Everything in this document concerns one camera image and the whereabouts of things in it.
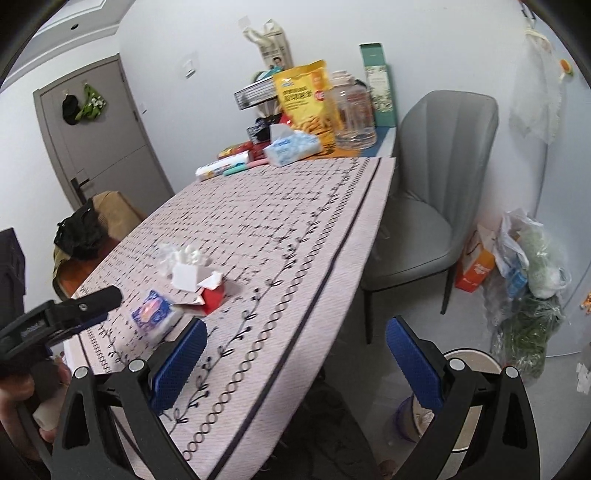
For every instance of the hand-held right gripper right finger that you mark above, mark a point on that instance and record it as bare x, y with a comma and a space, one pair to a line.
413, 364

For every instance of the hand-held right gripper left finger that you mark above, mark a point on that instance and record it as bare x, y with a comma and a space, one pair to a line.
180, 364

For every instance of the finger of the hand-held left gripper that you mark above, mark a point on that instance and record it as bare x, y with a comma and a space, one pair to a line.
87, 304
87, 321

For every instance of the white trash bin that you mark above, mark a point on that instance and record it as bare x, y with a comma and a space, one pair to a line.
466, 364

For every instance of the blue tissue packet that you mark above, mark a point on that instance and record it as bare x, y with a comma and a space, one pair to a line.
154, 314

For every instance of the small red carton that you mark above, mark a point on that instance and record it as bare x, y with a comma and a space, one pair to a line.
207, 293

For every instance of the white tissue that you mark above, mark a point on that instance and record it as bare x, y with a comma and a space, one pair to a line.
182, 256

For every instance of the person's left hand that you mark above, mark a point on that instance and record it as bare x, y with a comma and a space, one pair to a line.
14, 406

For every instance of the dark cabinet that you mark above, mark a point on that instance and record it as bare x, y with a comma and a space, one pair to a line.
10, 272

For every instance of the dark patterned cloth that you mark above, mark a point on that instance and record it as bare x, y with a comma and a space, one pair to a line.
332, 438

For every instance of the orange cardboard box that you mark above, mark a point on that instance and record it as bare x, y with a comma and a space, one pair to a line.
475, 270

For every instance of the grey upholstered chair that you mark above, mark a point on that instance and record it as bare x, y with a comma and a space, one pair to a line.
429, 221

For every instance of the grey door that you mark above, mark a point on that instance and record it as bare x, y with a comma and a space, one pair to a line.
106, 147

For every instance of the white plastic bag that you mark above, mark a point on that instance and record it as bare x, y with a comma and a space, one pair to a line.
531, 258

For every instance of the orange figures fridge magnet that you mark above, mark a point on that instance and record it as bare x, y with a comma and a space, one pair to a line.
586, 302

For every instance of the roll of white bags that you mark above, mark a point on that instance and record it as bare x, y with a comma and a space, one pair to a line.
219, 167

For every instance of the black hat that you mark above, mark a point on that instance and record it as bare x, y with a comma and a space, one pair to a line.
70, 110

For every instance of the green pen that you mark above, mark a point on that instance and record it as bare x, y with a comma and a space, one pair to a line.
242, 169

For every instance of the red snack packets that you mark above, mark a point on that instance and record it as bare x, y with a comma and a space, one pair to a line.
240, 150

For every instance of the orange placemat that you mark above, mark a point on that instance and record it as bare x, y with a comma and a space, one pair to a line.
351, 153

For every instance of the white refrigerator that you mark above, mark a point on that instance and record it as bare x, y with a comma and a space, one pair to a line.
572, 184

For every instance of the blue tissue pack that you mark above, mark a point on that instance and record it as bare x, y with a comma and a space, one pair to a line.
291, 146

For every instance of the black utensil holder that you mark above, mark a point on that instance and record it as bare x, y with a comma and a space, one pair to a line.
262, 131

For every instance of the clear plastic jug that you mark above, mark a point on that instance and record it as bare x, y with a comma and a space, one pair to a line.
354, 115

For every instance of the tall green box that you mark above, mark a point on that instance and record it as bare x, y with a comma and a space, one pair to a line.
381, 87

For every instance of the yellow snack bag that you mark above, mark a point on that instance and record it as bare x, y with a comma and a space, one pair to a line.
307, 106

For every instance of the hanging white mesh bag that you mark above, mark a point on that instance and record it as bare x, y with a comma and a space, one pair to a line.
538, 101

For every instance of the hanging milk carton bag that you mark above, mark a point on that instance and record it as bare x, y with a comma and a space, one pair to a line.
274, 46

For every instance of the round orange fridge magnet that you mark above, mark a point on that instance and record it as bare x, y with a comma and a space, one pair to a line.
566, 67

